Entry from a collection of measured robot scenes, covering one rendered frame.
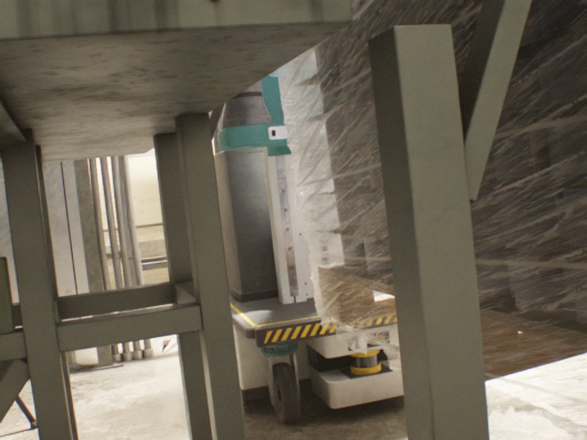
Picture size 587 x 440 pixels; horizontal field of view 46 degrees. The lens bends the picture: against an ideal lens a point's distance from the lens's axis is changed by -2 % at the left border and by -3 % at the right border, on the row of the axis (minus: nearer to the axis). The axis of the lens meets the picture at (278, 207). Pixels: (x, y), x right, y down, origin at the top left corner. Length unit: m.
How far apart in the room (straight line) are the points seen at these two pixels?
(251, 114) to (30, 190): 1.33
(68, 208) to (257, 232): 0.97
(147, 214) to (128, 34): 8.33
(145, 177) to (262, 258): 6.36
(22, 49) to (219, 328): 0.50
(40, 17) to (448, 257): 0.27
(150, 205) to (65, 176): 5.69
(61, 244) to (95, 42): 2.68
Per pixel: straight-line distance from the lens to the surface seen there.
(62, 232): 3.05
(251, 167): 2.39
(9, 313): 0.81
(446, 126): 0.44
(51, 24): 0.38
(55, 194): 3.05
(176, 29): 0.38
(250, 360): 2.21
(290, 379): 2.07
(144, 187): 8.70
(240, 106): 2.06
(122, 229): 3.15
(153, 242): 8.65
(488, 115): 0.46
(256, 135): 2.04
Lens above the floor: 0.72
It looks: 2 degrees down
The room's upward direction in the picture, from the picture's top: 6 degrees counter-clockwise
